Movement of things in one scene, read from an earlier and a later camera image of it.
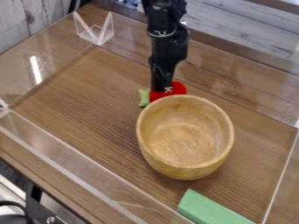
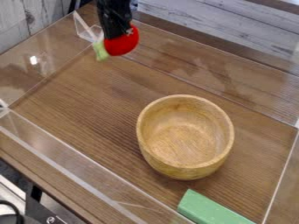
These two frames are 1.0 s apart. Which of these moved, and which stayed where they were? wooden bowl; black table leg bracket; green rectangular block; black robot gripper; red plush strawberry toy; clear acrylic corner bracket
Moved: black robot gripper; red plush strawberry toy
Stayed: wooden bowl; clear acrylic corner bracket; black table leg bracket; green rectangular block
